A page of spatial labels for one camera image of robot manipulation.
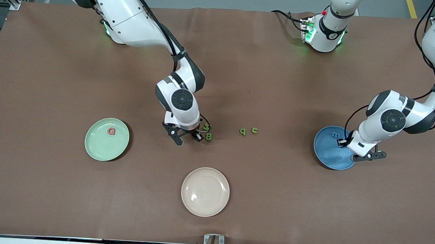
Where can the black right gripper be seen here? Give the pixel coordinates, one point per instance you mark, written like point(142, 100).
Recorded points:
point(195, 132)

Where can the green letter N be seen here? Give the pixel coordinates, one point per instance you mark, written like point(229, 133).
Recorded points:
point(205, 128)

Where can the green lowercase letter b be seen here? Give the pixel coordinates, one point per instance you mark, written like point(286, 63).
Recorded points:
point(242, 131)

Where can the pink letter Q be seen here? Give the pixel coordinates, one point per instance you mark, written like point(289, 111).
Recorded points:
point(111, 129)

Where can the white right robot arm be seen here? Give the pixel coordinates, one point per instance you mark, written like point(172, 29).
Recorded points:
point(133, 21)

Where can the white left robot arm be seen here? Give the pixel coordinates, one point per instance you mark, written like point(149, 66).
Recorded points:
point(367, 135)

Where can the blue plate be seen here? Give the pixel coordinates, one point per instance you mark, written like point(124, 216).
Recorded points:
point(327, 153)

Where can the beige plate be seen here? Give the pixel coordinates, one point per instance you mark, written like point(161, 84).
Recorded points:
point(205, 192)

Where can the brown table mat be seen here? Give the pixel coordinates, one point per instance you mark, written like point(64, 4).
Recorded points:
point(273, 199)

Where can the light green plate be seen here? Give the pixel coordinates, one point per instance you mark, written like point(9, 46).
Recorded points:
point(101, 145)

